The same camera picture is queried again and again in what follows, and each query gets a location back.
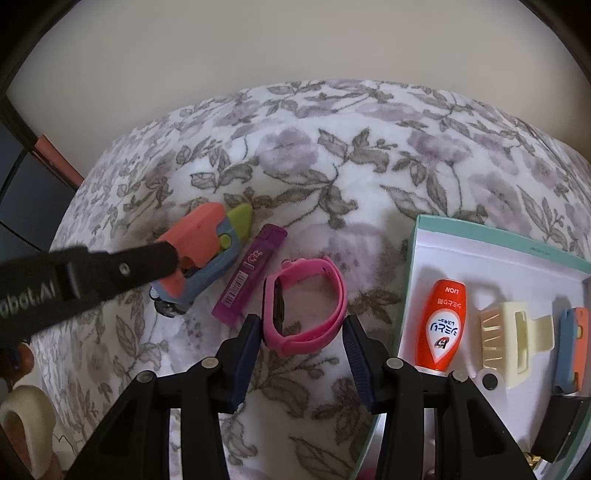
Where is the cream ring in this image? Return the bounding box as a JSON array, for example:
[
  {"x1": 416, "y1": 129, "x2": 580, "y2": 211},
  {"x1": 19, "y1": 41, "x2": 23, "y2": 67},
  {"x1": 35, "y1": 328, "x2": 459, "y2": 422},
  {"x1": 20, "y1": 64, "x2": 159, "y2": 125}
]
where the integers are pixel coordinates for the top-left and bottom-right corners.
[{"x1": 0, "y1": 387, "x2": 49, "y2": 462}]

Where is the dark metal keychain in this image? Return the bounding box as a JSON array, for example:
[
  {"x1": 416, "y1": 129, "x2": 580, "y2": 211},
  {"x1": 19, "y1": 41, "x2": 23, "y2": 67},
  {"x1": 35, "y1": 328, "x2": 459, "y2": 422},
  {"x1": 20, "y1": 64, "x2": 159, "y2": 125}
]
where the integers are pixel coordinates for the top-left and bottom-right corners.
[{"x1": 150, "y1": 285, "x2": 190, "y2": 318}]

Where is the white wrist band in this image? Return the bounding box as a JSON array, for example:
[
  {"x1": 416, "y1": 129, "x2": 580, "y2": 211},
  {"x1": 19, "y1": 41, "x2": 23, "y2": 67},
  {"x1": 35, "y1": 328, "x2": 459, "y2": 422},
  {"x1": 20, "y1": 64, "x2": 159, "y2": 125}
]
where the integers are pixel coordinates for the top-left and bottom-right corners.
[{"x1": 475, "y1": 369, "x2": 504, "y2": 393}]

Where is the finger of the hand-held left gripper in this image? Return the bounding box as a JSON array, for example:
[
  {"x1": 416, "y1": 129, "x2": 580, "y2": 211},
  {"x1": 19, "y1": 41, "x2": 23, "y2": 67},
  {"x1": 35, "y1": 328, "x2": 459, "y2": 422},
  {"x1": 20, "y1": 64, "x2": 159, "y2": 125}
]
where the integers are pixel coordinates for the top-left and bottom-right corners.
[{"x1": 68, "y1": 241, "x2": 181, "y2": 304}]

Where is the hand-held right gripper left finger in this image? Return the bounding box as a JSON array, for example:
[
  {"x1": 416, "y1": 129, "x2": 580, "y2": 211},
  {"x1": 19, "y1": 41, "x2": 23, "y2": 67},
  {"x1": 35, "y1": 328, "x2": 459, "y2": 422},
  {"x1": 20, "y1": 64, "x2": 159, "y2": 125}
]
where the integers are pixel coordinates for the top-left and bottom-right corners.
[{"x1": 67, "y1": 314, "x2": 264, "y2": 480}]

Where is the black power adapter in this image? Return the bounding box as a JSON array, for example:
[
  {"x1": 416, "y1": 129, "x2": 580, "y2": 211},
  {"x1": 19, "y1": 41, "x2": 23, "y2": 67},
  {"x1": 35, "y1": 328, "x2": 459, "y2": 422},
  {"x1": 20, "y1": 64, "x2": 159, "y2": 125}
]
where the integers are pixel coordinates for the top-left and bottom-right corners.
[{"x1": 531, "y1": 396, "x2": 585, "y2": 462}]

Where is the purple lighter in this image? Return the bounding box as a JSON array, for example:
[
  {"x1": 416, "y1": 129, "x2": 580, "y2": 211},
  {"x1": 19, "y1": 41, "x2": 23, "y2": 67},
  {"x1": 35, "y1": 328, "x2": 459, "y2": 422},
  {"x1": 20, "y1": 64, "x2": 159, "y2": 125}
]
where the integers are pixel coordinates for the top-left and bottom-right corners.
[{"x1": 211, "y1": 224, "x2": 288, "y2": 328}]

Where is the cream hair claw clip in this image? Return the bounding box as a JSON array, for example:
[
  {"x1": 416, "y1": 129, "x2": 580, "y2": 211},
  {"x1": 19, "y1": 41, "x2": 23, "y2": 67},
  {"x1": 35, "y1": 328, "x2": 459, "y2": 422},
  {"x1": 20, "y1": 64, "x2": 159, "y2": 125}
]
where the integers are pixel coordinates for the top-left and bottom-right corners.
[{"x1": 478, "y1": 301, "x2": 557, "y2": 391}]

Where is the dark cabinet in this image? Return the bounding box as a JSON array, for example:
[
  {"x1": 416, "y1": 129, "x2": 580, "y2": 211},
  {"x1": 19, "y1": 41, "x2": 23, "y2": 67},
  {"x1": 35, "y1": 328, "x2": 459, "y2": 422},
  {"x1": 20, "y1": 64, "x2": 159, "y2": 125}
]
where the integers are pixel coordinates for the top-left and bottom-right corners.
[{"x1": 0, "y1": 97, "x2": 85, "y2": 252}]

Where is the person's left hand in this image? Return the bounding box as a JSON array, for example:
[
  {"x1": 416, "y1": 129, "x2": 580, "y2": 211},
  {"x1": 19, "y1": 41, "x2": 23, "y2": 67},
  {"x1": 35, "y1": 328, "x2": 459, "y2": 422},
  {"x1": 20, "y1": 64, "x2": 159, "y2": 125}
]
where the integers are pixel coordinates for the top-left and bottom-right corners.
[{"x1": 11, "y1": 344, "x2": 36, "y2": 385}]

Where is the red glue bottle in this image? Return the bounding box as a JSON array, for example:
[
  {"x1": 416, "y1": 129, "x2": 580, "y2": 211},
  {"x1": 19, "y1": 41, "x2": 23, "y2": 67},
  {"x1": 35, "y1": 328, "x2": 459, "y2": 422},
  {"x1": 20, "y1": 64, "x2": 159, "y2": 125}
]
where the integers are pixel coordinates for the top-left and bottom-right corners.
[{"x1": 416, "y1": 279, "x2": 469, "y2": 372}]

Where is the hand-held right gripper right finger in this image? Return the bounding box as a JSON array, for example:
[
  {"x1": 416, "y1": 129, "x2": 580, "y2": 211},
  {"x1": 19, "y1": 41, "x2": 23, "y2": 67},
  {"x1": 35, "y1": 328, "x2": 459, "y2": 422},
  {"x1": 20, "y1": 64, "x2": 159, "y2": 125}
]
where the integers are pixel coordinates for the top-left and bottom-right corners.
[{"x1": 342, "y1": 315, "x2": 539, "y2": 480}]

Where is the pink smart watch band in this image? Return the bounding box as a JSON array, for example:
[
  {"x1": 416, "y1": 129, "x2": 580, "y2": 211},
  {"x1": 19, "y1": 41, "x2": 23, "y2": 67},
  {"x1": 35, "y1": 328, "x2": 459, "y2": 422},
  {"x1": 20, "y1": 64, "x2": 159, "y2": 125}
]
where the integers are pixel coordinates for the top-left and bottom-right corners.
[{"x1": 262, "y1": 256, "x2": 348, "y2": 358}]

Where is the floral blanket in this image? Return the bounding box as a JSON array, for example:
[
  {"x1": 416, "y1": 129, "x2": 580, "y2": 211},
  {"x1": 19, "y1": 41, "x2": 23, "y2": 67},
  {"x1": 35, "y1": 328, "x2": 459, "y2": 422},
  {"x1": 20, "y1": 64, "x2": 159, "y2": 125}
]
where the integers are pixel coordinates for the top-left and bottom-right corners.
[{"x1": 28, "y1": 78, "x2": 591, "y2": 480}]

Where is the teal white cardboard box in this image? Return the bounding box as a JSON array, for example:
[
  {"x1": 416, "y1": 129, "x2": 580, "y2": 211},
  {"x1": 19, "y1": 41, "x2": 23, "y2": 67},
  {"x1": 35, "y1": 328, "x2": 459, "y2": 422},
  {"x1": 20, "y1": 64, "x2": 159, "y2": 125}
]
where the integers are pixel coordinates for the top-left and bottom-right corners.
[{"x1": 355, "y1": 215, "x2": 591, "y2": 480}]

